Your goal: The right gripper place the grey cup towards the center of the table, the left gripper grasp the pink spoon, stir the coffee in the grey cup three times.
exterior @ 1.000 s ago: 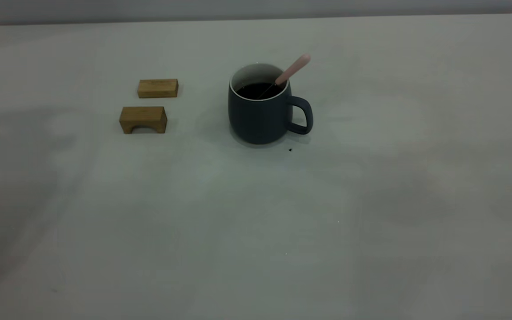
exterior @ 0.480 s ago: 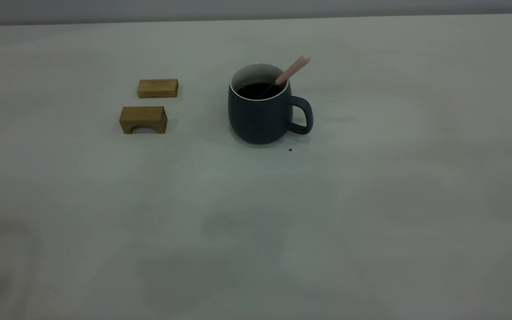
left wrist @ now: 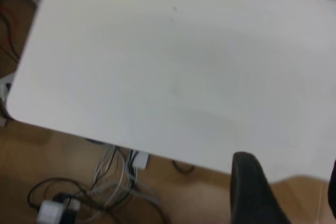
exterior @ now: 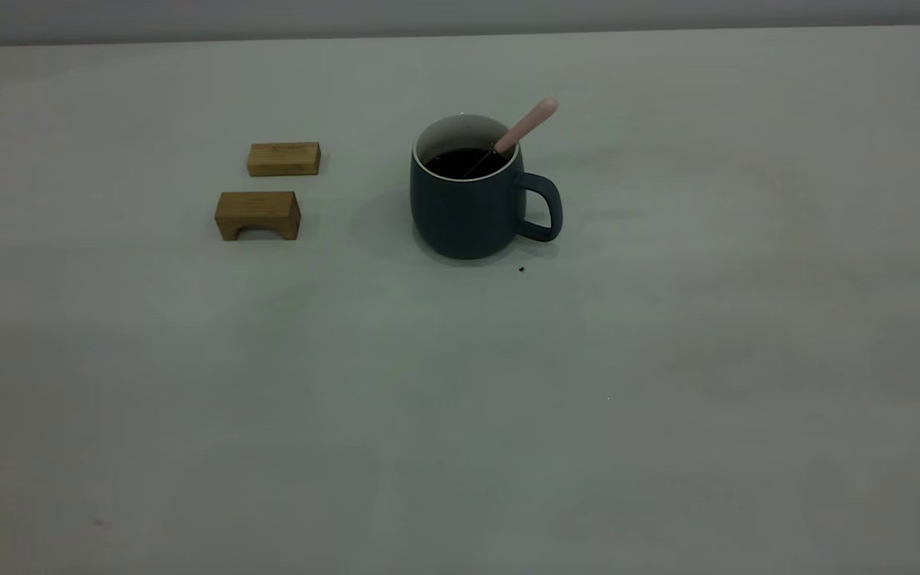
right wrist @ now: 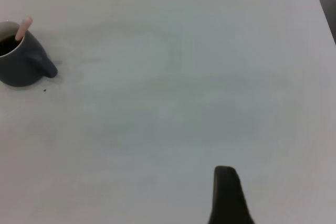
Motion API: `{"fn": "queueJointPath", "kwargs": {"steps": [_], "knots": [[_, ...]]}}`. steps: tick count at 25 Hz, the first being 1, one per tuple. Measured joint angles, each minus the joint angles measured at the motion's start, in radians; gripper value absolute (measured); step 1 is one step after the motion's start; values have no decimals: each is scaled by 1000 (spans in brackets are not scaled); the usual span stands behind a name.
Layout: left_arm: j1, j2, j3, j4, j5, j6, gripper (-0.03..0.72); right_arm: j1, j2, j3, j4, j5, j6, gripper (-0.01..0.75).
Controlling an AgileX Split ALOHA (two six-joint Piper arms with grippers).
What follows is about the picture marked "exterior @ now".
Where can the dark grey ceramic mug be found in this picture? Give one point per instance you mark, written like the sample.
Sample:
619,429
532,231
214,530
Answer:
468,216

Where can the arched wooden block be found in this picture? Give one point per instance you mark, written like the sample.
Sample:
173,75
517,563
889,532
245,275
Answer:
256,212

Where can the flat rectangular wooden block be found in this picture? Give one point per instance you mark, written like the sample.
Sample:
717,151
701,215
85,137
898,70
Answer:
284,158

